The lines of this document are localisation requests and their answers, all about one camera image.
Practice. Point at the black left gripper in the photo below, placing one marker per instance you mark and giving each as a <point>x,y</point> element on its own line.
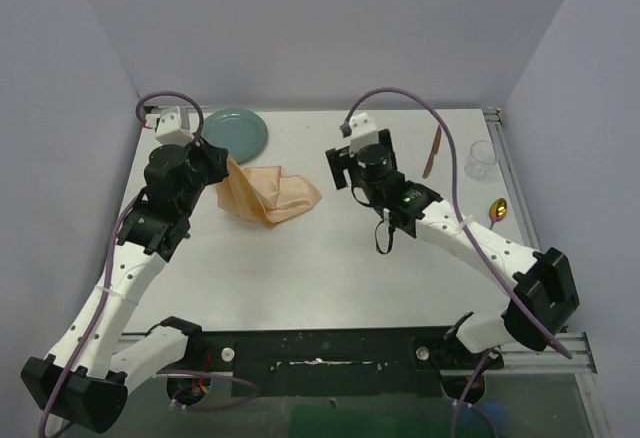
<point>214,157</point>

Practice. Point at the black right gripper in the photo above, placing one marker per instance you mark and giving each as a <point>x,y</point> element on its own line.
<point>340,161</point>

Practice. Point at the peach satin cloth napkin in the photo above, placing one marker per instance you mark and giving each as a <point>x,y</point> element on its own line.
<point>265,195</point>

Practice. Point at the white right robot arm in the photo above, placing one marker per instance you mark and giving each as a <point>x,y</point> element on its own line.
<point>539,285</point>

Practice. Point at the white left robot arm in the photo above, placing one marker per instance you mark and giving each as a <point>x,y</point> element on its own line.
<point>82,380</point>

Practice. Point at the copper table knife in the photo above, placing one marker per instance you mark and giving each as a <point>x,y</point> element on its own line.
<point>433,153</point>

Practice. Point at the teal round plate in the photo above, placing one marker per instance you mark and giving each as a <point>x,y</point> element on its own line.
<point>242,132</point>

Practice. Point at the clear drinking glass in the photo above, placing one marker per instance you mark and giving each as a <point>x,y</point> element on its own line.
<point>481,162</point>

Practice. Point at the iridescent gold spoon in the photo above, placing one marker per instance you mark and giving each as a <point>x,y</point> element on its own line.
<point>497,212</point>

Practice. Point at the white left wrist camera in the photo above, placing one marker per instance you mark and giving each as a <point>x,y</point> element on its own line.
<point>173,127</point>

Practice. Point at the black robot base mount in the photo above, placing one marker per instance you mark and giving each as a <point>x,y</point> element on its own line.
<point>334,363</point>

